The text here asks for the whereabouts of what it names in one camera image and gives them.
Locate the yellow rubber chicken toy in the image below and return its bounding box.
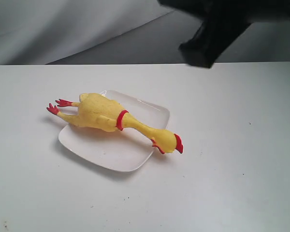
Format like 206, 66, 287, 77
46, 93, 183, 154

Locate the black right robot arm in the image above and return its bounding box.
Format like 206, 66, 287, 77
159, 0, 290, 68

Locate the white square plate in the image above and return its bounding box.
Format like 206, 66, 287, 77
58, 90, 170, 172

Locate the grey backdrop cloth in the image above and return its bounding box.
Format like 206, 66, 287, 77
0, 0, 290, 65

